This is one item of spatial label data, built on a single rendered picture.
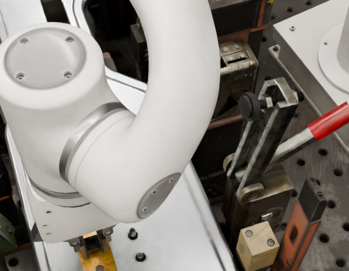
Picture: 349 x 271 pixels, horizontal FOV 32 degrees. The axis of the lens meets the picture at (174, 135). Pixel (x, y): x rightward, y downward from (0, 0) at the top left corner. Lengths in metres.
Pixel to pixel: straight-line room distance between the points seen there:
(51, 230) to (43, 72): 0.23
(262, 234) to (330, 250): 0.43
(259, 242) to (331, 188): 0.50
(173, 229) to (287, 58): 0.61
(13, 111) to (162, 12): 0.13
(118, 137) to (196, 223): 0.33
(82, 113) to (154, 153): 0.06
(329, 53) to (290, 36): 0.09
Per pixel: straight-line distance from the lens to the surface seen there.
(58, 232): 0.64
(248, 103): 0.59
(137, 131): 0.43
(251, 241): 0.69
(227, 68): 0.81
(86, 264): 0.74
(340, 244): 1.12
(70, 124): 0.46
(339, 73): 1.20
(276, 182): 0.74
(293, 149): 0.70
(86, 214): 0.62
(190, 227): 0.76
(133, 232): 0.74
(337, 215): 1.14
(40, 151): 0.48
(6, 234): 0.76
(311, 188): 0.57
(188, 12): 0.44
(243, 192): 0.70
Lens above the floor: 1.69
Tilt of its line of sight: 56 degrees down
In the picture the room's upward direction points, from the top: 1 degrees clockwise
